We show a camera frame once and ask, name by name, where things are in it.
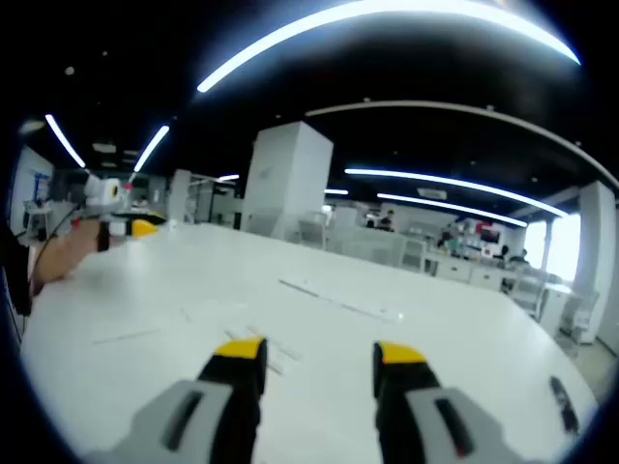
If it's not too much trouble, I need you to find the long curved ceiling light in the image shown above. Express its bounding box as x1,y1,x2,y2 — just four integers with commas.
195,0,582,93

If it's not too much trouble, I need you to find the narrow white pillar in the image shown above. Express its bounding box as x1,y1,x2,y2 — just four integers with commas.
171,168,194,224

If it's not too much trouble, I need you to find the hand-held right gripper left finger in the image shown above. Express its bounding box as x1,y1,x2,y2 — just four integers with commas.
84,336,268,464

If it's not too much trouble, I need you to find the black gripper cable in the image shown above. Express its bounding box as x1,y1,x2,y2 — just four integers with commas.
36,205,86,257

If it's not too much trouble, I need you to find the row of white office desks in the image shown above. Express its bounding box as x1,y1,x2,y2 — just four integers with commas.
338,226,557,301

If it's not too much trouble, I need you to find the white pillar beside window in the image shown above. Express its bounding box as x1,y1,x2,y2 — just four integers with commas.
577,181,619,342

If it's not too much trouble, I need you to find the black pen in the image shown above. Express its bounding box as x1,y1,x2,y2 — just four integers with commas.
549,375,581,436

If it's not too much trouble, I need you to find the long ceiling line light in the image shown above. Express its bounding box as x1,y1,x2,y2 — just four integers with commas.
343,167,570,218

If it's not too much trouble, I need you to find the wide white pillar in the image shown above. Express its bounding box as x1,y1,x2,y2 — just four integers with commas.
240,120,336,243

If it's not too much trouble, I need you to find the blue wall poster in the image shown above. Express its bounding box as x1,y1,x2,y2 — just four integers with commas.
33,171,52,202

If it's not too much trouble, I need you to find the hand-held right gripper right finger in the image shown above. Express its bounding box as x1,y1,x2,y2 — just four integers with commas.
371,340,538,464

